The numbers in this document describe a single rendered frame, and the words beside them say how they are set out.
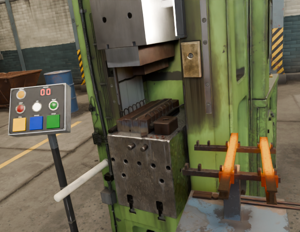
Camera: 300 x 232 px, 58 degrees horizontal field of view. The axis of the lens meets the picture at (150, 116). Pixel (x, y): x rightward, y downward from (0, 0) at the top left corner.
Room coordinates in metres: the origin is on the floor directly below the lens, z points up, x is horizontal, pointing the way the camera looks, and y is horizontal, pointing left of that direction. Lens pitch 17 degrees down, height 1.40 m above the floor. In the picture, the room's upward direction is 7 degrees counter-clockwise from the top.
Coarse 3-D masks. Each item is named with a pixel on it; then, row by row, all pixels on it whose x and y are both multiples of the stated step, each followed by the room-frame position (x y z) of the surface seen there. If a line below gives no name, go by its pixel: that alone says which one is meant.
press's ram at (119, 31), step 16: (96, 0) 1.43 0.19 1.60; (112, 0) 1.38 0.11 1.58; (128, 0) 1.34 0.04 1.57; (144, 0) 1.32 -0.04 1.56; (160, 0) 1.46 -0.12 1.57; (96, 16) 1.44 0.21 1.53; (112, 16) 1.39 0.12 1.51; (128, 16) 1.35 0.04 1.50; (144, 16) 1.31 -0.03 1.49; (160, 16) 1.45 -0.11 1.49; (96, 32) 1.45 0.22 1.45; (112, 32) 1.40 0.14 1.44; (128, 32) 1.35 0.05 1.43; (144, 32) 1.30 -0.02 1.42; (160, 32) 1.43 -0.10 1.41
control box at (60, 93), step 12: (60, 84) 1.56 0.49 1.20; (12, 96) 1.57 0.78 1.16; (24, 96) 1.55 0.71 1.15; (36, 96) 1.54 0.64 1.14; (48, 96) 1.53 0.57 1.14; (60, 96) 1.52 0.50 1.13; (12, 108) 1.53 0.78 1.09; (24, 108) 1.52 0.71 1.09; (48, 108) 1.50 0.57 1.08; (60, 108) 1.49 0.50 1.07; (12, 120) 1.49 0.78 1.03; (60, 120) 1.45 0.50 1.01; (12, 132) 1.46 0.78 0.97; (24, 132) 1.45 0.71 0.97; (36, 132) 1.44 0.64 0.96; (48, 132) 1.44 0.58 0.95; (60, 132) 1.46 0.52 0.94
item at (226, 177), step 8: (232, 136) 1.05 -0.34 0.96; (232, 144) 0.98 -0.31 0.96; (232, 152) 0.90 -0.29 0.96; (232, 160) 0.84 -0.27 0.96; (224, 168) 0.79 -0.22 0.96; (232, 168) 0.80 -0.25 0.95; (224, 176) 0.74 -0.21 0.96; (232, 176) 0.74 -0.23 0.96; (224, 184) 0.69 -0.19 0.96; (224, 192) 0.66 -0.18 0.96
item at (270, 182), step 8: (264, 144) 0.94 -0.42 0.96; (264, 152) 0.87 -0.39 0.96; (264, 160) 0.82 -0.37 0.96; (264, 168) 0.76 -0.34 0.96; (272, 168) 0.76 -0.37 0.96; (264, 176) 0.71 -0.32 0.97; (272, 176) 0.69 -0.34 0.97; (264, 184) 0.71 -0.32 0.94; (272, 184) 0.66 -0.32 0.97; (272, 192) 0.63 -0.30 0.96; (272, 200) 0.63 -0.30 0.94
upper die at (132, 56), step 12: (120, 48) 1.38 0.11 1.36; (132, 48) 1.34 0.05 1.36; (144, 48) 1.38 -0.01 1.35; (156, 48) 1.49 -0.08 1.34; (168, 48) 1.62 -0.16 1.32; (108, 60) 1.42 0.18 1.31; (120, 60) 1.38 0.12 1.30; (132, 60) 1.35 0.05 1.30; (144, 60) 1.37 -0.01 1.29; (156, 60) 1.48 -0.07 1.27
